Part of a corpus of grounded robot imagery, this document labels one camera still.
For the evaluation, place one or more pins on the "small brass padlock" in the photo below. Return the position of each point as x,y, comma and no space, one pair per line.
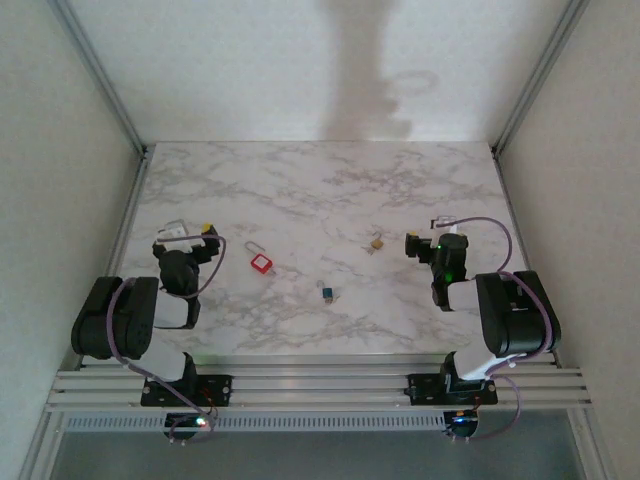
376,244

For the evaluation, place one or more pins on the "red padlock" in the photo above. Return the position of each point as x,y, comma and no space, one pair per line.
261,263

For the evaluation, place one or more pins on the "blue padlock keys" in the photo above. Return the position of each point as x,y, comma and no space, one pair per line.
333,300

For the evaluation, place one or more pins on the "blue padlock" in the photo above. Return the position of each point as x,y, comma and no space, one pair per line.
327,293

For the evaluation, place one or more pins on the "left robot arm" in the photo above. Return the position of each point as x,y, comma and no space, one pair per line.
125,325

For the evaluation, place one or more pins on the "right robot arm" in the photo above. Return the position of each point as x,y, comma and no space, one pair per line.
515,312

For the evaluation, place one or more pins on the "controller board with LED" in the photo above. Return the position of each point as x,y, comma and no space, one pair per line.
192,425
462,423

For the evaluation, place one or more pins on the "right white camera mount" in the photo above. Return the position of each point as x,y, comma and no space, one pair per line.
452,230

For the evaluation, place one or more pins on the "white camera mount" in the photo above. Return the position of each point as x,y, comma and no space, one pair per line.
452,230
182,244

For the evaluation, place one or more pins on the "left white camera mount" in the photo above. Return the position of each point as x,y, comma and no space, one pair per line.
182,244

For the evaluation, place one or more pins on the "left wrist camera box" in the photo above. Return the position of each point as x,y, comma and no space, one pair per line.
174,231

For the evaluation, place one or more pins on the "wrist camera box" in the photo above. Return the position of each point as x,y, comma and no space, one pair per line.
174,231
444,221

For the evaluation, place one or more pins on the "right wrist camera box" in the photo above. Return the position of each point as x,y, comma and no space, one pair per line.
444,221

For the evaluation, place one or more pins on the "aluminium table side rail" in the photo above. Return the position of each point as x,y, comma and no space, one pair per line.
522,250
127,225

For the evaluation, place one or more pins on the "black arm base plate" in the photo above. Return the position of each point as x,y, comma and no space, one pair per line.
210,391
425,391

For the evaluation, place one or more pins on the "aluminium rail frame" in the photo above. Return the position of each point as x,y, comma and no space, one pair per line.
320,385

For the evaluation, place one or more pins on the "aluminium frame post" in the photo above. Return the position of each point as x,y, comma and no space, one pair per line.
540,75
39,445
592,445
100,75

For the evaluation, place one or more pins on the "aluminium lower frame post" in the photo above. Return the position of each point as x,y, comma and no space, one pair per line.
39,445
592,445

